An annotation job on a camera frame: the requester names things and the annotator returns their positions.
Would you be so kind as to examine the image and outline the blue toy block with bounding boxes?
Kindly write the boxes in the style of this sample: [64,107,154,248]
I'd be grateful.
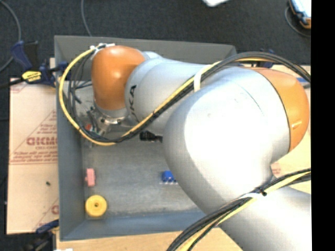
[160,170,179,185]

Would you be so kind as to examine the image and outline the yellow round disc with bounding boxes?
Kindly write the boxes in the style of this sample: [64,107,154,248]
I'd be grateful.
[84,195,108,218]

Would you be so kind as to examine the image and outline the brown cardboard board, red print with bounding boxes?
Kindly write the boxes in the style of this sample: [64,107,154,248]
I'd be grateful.
[5,77,60,235]

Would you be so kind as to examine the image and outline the black cylinder on white bracket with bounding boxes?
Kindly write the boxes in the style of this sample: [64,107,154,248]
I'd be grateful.
[139,130,164,143]

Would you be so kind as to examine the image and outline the pink flat block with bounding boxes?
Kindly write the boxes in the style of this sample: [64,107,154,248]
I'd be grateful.
[84,168,96,188]

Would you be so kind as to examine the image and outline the grey metal bin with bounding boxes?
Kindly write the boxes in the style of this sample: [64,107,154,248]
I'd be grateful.
[53,35,238,242]

